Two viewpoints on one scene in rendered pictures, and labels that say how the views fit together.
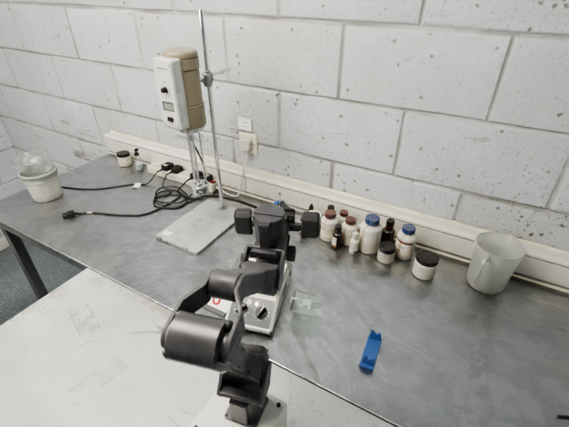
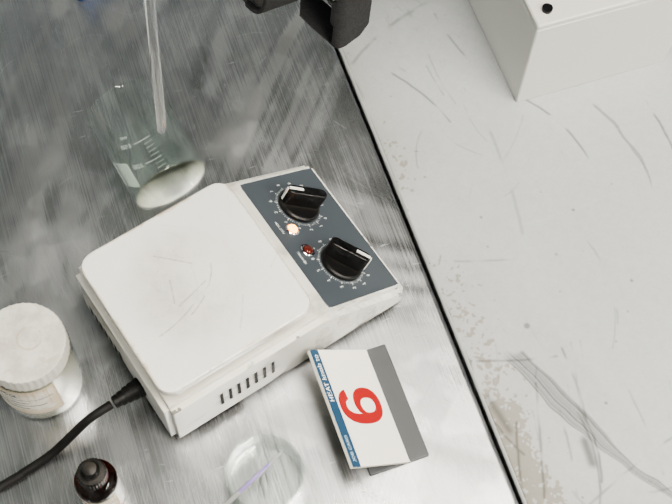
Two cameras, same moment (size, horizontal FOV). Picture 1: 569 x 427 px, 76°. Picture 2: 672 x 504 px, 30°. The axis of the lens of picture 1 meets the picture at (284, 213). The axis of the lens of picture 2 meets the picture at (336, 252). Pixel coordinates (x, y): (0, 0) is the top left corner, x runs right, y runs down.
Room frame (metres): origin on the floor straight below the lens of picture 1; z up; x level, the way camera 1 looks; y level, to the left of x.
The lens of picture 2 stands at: (0.98, 0.35, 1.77)
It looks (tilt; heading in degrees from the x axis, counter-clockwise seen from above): 64 degrees down; 219
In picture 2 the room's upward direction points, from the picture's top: 3 degrees clockwise
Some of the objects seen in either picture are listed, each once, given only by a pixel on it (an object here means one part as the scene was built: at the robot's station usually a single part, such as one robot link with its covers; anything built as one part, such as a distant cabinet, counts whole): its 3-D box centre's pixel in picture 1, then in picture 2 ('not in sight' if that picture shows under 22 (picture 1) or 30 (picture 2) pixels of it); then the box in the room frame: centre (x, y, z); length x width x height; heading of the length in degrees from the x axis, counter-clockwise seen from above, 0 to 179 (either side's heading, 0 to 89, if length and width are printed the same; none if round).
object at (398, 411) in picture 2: (216, 299); (368, 403); (0.74, 0.20, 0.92); 0.09 x 0.06 x 0.04; 61
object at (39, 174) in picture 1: (39, 174); not in sight; (1.35, 1.01, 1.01); 0.14 x 0.14 x 0.21
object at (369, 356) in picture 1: (371, 348); not in sight; (0.57, -0.22, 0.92); 0.10 x 0.03 x 0.04; 155
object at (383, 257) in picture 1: (386, 252); not in sight; (0.94, -0.34, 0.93); 0.05 x 0.05 x 0.06
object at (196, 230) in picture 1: (202, 224); not in sight; (1.13, 0.31, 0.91); 0.30 x 0.20 x 0.01; 150
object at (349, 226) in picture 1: (349, 230); not in sight; (1.03, -0.23, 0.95); 0.06 x 0.06 x 0.10
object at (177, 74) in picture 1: (179, 92); not in sight; (1.13, 0.32, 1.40); 0.15 x 0.11 x 0.24; 150
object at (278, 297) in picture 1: (260, 292); (230, 292); (0.74, 0.07, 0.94); 0.22 x 0.13 x 0.08; 166
